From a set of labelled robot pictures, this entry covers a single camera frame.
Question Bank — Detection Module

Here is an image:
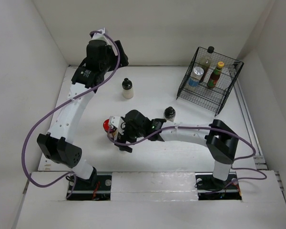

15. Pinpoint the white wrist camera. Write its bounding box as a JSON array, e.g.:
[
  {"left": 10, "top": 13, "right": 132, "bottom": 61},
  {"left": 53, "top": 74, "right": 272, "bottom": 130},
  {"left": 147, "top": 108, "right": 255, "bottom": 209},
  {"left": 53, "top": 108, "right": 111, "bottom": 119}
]
[
  {"left": 109, "top": 116, "right": 124, "bottom": 135},
  {"left": 90, "top": 28, "right": 108, "bottom": 42}
]

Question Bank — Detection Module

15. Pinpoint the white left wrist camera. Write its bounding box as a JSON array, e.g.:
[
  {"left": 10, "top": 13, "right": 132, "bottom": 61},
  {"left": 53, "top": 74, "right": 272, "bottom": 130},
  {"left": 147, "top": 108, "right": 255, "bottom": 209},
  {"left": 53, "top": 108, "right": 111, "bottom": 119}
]
[{"left": 90, "top": 28, "right": 108, "bottom": 42}]

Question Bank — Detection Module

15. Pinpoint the red lid sauce jar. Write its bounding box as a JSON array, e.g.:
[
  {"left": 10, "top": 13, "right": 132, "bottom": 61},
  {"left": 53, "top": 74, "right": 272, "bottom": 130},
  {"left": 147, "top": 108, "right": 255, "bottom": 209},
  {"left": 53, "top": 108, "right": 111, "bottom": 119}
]
[{"left": 103, "top": 119, "right": 117, "bottom": 140}]

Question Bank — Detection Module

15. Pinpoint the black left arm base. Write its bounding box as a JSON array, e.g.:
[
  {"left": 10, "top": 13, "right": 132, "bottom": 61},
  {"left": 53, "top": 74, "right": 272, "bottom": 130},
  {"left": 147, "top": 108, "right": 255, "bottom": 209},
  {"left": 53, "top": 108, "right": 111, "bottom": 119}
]
[{"left": 66, "top": 173, "right": 112, "bottom": 201}]

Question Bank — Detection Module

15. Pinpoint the brown spice jar black cap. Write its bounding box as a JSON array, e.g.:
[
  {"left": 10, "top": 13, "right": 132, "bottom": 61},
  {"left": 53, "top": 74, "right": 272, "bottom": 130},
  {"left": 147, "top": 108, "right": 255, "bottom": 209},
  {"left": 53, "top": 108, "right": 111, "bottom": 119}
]
[{"left": 163, "top": 106, "right": 176, "bottom": 122}]

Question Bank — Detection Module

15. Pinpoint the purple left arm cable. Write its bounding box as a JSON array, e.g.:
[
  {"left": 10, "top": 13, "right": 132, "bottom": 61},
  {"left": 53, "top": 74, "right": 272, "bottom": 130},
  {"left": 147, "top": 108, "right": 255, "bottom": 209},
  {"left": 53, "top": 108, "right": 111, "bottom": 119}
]
[{"left": 22, "top": 30, "right": 121, "bottom": 189}]

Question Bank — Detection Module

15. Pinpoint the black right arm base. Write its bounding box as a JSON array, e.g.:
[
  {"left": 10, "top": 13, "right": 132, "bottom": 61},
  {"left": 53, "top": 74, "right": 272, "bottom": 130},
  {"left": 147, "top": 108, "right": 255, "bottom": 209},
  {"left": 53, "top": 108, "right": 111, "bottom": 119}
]
[{"left": 194, "top": 173, "right": 242, "bottom": 201}]

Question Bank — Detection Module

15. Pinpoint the yellow cap sauce bottle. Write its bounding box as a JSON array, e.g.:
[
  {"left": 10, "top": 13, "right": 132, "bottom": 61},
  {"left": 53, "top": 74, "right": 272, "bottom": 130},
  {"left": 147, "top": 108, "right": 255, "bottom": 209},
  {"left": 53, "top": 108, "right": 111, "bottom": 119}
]
[{"left": 207, "top": 62, "right": 225, "bottom": 89}]

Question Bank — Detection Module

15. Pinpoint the black wire mesh rack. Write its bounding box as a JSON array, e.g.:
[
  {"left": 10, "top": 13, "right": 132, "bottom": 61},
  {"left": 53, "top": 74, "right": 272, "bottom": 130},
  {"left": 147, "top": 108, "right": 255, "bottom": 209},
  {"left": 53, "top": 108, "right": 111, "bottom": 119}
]
[{"left": 176, "top": 47, "right": 244, "bottom": 115}]

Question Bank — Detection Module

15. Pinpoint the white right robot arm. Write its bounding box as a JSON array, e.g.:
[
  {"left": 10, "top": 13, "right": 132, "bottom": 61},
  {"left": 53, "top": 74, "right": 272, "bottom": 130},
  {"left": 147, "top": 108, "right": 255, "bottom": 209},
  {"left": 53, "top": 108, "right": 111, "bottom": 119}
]
[{"left": 108, "top": 110, "right": 238, "bottom": 191}]

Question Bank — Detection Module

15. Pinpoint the tall dark sauce bottle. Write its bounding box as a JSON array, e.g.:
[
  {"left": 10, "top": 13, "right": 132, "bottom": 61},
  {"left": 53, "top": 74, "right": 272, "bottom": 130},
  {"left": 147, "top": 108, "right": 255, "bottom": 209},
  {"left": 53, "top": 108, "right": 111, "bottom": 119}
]
[{"left": 199, "top": 46, "right": 214, "bottom": 83}]

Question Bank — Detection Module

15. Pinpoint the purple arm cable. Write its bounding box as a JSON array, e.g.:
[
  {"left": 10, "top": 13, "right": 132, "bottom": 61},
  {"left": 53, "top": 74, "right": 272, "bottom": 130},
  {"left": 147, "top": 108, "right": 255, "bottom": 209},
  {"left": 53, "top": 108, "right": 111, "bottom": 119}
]
[
  {"left": 22, "top": 30, "right": 121, "bottom": 189},
  {"left": 107, "top": 125, "right": 267, "bottom": 194}
]

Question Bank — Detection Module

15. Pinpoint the white powder jar black cap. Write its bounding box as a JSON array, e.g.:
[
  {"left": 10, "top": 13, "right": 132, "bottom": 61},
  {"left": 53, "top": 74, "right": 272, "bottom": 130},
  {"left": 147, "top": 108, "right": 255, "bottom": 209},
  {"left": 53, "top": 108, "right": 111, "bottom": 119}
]
[{"left": 122, "top": 78, "right": 134, "bottom": 99}]

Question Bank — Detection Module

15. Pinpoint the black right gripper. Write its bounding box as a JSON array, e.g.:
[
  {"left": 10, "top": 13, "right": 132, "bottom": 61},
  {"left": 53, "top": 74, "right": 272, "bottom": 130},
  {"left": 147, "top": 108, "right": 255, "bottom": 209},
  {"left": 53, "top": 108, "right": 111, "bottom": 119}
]
[{"left": 114, "top": 120, "right": 145, "bottom": 152}]

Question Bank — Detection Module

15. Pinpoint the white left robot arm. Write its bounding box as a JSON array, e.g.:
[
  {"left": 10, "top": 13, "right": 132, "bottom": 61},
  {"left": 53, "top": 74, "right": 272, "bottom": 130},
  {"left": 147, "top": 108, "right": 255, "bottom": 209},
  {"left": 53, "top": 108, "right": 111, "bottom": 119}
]
[{"left": 37, "top": 39, "right": 129, "bottom": 189}]

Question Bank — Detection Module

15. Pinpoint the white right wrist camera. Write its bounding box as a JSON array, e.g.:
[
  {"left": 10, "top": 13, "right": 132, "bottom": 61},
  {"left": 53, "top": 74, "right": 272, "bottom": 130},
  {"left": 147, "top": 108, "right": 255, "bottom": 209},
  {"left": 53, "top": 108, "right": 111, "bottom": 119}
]
[{"left": 109, "top": 116, "right": 124, "bottom": 135}]

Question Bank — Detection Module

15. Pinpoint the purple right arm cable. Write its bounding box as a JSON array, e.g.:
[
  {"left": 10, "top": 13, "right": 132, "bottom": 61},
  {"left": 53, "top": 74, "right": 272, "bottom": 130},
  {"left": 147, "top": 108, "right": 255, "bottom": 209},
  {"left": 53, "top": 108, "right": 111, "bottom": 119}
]
[{"left": 107, "top": 125, "right": 267, "bottom": 194}]

